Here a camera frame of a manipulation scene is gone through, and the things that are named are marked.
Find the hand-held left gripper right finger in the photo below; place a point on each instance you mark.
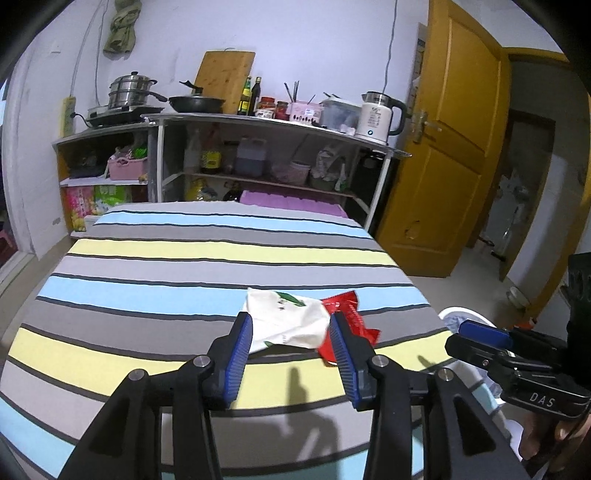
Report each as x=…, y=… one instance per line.
x=344, y=360

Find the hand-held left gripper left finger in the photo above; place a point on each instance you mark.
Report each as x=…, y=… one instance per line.
x=240, y=355

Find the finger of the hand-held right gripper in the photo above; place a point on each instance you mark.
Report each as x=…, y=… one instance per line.
x=485, y=333
x=471, y=350

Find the white trash bin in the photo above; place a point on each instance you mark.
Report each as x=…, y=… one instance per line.
x=450, y=316

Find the white green-leaf paper packet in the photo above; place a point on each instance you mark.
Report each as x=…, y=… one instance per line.
x=286, y=323

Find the person's right hand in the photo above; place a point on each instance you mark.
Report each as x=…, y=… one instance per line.
x=568, y=429

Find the red wrapper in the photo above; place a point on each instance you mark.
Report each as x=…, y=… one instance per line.
x=355, y=314

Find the white bowl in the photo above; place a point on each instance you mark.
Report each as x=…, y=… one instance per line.
x=519, y=297

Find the white appliance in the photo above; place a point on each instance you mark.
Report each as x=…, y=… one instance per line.
x=510, y=207

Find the small pink basket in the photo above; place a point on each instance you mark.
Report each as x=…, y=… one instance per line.
x=290, y=174

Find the crumpled plastic bags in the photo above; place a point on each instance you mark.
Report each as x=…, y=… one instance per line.
x=328, y=168

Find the purple plastic jug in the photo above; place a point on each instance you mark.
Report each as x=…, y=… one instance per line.
x=250, y=159

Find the yellow-label oil bottle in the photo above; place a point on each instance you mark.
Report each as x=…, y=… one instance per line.
x=210, y=159

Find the yellow wooden door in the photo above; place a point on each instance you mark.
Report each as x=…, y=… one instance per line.
x=438, y=138

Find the green snack packet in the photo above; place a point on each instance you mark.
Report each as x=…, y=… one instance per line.
x=112, y=198

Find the pink storage basket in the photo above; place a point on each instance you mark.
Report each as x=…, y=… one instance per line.
x=127, y=170

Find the pink snack packet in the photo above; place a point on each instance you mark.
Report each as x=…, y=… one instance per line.
x=79, y=207

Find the metal kitchen rack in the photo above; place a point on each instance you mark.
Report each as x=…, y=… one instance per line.
x=277, y=122

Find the white electric kettle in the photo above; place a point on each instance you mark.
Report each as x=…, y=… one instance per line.
x=376, y=120

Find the clear food container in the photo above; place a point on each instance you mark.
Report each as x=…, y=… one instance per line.
x=341, y=117

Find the small red jar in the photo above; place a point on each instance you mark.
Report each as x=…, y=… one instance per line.
x=282, y=110

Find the red sauce jar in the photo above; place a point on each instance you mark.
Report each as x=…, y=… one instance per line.
x=266, y=108

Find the pink utensil holder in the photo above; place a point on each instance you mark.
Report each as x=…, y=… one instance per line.
x=304, y=113

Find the dark sauce bottle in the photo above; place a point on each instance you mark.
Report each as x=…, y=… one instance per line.
x=256, y=99
x=244, y=101

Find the black frying pan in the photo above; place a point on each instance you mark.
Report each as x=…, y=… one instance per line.
x=196, y=104

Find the wooden side cabinet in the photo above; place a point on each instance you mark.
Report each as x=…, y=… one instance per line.
x=62, y=161

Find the bundle of chopsticks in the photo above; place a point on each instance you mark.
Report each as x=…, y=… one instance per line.
x=292, y=92

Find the black induction cooker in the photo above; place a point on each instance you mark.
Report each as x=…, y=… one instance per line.
x=120, y=115

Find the wooden cutting board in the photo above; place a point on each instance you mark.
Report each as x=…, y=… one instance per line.
x=224, y=78

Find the steel steamer pot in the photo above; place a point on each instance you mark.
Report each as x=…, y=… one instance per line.
x=129, y=92

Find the yellow power strip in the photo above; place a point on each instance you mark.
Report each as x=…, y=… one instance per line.
x=68, y=115

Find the green hanging cloth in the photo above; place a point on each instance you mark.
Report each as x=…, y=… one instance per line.
x=121, y=27

